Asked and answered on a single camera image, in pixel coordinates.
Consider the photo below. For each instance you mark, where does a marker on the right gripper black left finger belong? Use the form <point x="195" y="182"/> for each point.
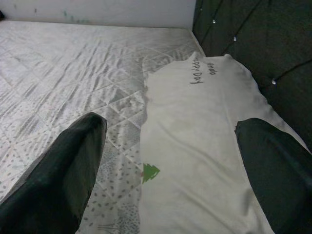
<point x="56" y="175"/>

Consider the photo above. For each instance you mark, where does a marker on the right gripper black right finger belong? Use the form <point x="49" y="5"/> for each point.
<point x="282" y="175"/>

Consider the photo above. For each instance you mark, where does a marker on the white pillow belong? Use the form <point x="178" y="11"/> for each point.
<point x="195" y="122"/>

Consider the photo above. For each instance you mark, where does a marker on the grey patterned mattress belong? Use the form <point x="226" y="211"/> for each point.
<point x="61" y="73"/>

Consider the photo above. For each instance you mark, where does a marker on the dark tufted headboard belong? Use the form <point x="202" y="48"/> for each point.
<point x="268" y="36"/>

